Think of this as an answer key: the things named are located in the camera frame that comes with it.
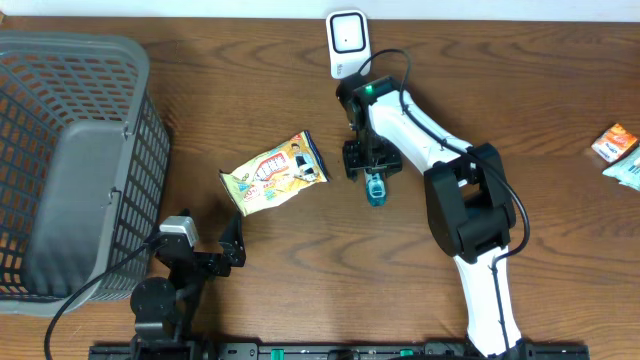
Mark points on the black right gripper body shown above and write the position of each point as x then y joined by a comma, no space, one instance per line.
370,151

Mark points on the yellow snack bag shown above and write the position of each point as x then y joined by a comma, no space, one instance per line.
275,176

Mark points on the white barcode scanner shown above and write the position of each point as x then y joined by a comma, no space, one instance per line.
348,42

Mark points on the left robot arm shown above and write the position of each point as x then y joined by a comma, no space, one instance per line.
164,307

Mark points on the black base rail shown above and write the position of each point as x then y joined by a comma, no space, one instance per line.
251,351

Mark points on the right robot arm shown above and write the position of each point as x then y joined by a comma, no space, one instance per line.
470,209

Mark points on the teal wet wipes pack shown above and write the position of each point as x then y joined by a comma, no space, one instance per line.
627,170

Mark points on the blue Listerine mouthwash bottle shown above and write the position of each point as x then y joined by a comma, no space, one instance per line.
375,189

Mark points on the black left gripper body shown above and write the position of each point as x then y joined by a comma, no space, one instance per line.
182,277

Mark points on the grey plastic shopping basket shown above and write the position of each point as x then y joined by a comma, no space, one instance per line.
84,156

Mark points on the orange tissue pack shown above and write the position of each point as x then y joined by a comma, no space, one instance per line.
615,142

